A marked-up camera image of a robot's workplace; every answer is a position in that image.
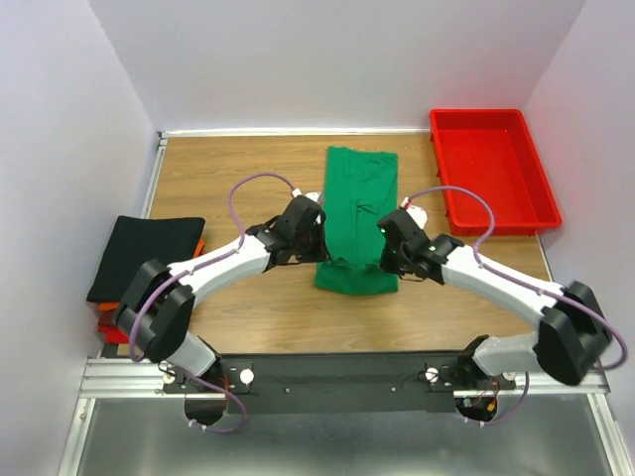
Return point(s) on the black folded t shirt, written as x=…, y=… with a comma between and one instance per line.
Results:
x=135, y=241

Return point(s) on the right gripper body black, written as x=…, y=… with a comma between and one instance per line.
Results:
x=394, y=260

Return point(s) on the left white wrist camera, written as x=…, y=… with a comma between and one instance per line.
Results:
x=315, y=196

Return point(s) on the maroon folded t shirt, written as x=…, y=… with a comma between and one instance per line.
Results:
x=105, y=321

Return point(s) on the red folded t shirt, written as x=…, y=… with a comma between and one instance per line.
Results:
x=111, y=334

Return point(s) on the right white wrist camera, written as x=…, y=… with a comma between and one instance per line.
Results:
x=417, y=213

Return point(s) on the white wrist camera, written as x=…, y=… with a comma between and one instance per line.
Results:
x=315, y=196
x=417, y=213

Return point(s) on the red plastic bin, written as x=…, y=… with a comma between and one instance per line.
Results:
x=491, y=153

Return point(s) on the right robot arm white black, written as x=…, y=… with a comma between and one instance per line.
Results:
x=568, y=335

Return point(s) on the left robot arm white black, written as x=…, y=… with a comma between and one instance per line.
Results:
x=167, y=295

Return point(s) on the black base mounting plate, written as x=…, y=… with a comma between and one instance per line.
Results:
x=359, y=382

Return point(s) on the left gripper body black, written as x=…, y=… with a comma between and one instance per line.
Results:
x=311, y=249

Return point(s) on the green t shirt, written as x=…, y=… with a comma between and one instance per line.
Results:
x=360, y=188

